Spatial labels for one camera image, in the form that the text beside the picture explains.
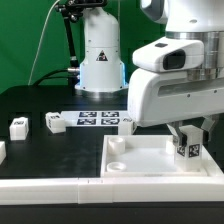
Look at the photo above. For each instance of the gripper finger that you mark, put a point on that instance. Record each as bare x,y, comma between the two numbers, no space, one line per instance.
208,126
174,128

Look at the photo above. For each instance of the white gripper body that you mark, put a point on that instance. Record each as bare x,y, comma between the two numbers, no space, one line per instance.
155,99

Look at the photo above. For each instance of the white square tabletop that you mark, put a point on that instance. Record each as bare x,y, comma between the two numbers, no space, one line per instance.
143,156

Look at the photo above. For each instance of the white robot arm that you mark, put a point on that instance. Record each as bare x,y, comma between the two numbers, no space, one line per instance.
201,20

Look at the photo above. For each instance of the white L-shaped obstacle fence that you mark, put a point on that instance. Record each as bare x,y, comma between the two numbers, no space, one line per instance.
116,189

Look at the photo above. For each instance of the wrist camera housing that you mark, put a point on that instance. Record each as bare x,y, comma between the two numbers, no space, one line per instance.
167,54

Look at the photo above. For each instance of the white marker base plate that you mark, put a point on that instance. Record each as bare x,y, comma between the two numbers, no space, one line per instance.
93,118

